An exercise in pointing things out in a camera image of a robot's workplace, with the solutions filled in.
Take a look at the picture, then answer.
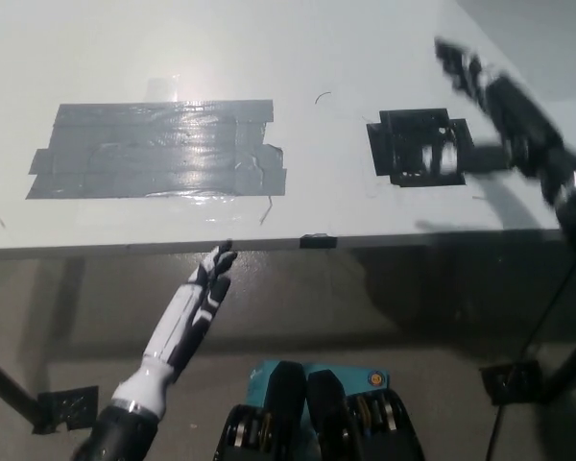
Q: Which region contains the robot body black teal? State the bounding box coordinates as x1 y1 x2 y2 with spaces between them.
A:
214 359 426 461

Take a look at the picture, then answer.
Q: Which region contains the wide clear tape strip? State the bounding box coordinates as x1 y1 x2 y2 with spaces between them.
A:
0 196 270 226

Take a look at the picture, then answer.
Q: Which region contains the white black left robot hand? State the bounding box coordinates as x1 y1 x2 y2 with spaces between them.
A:
142 244 236 386

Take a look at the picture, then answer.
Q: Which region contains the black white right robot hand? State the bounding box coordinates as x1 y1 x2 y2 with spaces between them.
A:
421 36 576 204

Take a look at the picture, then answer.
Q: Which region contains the grey duct tape patch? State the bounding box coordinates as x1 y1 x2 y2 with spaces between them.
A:
25 99 288 200

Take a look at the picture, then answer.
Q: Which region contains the black table leg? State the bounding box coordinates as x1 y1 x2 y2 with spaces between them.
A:
540 330 576 402
0 350 44 428

